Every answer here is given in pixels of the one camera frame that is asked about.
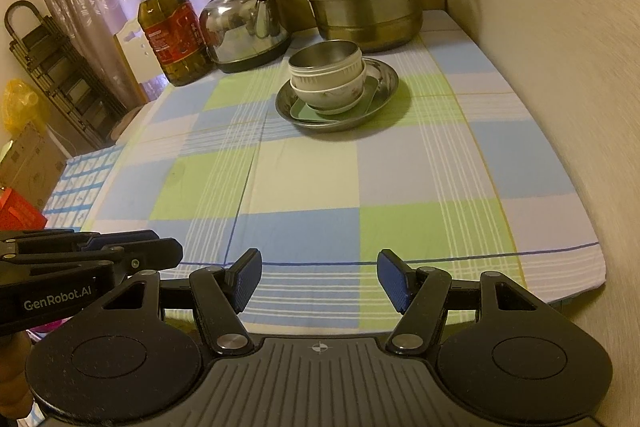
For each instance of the green plate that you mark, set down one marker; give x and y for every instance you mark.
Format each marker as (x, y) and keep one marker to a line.
(300, 113)

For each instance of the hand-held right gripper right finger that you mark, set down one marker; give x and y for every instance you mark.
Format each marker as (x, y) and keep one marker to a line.
(392, 279)

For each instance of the cardboard box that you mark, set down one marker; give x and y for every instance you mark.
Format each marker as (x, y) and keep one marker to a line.
(30, 162)

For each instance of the white floral ceramic bowl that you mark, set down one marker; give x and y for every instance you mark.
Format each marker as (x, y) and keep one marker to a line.
(327, 99)

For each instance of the cooking oil bottle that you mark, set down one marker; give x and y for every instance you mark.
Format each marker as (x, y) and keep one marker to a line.
(172, 32)

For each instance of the red plastic basket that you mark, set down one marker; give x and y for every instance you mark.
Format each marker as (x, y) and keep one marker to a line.
(17, 212)

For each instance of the blue white patterned cloth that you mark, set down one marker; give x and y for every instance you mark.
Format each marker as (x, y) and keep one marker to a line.
(85, 182)

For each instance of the stainless steel kettle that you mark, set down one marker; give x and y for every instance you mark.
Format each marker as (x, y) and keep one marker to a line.
(240, 27)

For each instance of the yellow plastic bag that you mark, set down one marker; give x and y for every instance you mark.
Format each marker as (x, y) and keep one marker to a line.
(20, 107)

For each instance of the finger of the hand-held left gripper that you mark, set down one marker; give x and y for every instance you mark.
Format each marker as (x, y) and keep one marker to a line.
(155, 253)
(120, 238)

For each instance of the checked tablecloth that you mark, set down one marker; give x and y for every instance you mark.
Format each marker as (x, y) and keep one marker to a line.
(300, 187)

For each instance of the dark folding ladder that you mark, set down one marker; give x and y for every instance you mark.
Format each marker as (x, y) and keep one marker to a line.
(55, 62)

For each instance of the cream plastic bowl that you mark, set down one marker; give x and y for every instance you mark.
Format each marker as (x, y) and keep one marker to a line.
(322, 74)

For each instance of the stainless steel bowl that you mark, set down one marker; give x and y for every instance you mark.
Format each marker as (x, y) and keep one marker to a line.
(320, 54)

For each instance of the large stainless steel plate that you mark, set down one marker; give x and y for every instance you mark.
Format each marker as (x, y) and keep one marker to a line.
(387, 79)

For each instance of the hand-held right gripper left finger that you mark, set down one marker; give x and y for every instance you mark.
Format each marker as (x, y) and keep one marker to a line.
(247, 279)

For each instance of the white chair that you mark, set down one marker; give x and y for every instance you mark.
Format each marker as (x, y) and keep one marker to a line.
(132, 57)

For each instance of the person's left hand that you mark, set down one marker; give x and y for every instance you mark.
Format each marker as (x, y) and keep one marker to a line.
(12, 372)

